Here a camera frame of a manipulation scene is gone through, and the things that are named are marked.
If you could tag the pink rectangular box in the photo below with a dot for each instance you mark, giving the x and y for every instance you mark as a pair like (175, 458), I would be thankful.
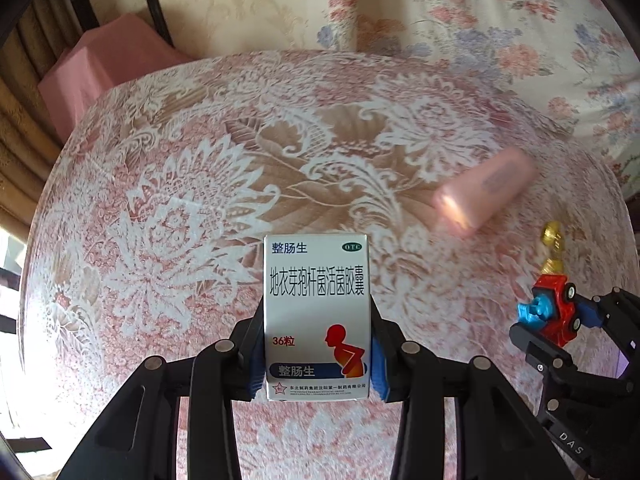
(485, 190)

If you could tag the white medicine box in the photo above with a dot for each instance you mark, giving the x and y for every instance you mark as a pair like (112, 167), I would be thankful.
(317, 310)

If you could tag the gold cone-shaped toy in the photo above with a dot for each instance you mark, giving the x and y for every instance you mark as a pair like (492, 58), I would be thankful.
(552, 255)

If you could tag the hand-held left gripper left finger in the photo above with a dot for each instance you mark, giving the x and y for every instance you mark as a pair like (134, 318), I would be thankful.
(257, 360)

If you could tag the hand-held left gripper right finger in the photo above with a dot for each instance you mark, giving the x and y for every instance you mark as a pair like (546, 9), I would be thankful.
(380, 370)

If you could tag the red toy car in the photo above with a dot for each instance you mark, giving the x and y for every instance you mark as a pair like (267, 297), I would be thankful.
(557, 310)

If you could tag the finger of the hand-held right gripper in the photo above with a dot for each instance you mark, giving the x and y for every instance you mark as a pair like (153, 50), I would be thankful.
(542, 355)
(620, 310)

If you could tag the gold striped curtain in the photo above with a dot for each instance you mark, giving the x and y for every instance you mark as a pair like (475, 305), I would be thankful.
(30, 110)

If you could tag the pink cloth-covered stool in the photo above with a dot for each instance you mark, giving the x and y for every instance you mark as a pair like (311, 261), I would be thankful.
(100, 75)

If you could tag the cream floral sheet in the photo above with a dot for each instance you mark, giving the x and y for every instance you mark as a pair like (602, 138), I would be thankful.
(475, 35)

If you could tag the pink lace bedspread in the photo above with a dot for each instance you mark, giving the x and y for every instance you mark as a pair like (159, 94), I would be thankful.
(200, 210)

